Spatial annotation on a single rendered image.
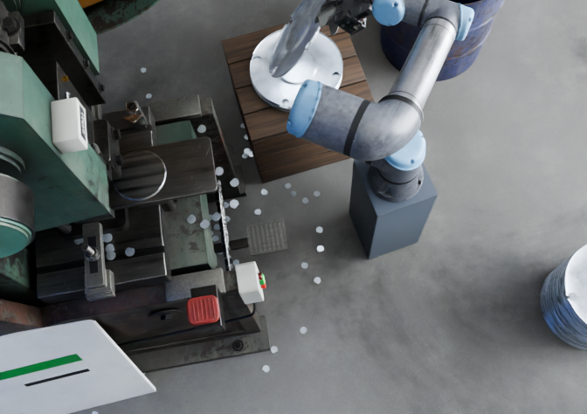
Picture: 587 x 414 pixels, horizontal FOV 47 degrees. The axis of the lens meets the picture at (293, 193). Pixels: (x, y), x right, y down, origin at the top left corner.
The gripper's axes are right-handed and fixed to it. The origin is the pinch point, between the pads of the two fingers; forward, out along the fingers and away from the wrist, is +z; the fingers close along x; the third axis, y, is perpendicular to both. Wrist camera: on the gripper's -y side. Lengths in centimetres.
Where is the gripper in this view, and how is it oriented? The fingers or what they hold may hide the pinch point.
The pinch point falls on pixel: (320, 18)
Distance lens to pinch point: 187.9
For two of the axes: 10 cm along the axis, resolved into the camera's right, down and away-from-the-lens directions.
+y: -1.0, 9.3, -3.6
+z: -6.7, 2.1, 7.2
